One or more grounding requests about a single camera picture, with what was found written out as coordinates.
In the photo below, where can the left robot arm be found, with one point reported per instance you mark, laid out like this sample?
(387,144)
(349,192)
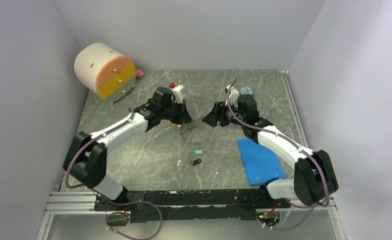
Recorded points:
(86,161)

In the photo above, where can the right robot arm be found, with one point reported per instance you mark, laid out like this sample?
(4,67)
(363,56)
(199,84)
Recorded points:
(314,178)

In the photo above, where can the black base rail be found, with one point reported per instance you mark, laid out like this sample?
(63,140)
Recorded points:
(207,204)

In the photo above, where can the side aluminium rail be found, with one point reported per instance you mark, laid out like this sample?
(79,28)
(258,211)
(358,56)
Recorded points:
(293,107)

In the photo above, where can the green key tag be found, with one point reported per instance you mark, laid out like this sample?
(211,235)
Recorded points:
(198,151)

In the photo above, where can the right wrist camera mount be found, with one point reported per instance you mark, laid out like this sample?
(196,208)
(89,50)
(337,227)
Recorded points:
(232,95)

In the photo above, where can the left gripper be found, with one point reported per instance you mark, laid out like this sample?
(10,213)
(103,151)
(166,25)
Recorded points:
(184,117)

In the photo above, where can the blue small jar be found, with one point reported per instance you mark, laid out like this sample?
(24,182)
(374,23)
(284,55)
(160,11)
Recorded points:
(246,91)

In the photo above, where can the black white key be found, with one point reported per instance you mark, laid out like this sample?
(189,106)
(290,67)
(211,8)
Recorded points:
(195,162)

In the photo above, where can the pink small object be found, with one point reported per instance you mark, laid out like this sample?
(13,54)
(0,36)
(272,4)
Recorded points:
(139,73)

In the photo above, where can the round mini drawer cabinet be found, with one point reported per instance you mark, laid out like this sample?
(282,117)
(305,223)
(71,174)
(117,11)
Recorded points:
(105,71)

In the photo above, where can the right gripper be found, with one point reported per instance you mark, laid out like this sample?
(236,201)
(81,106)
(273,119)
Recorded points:
(217,114)

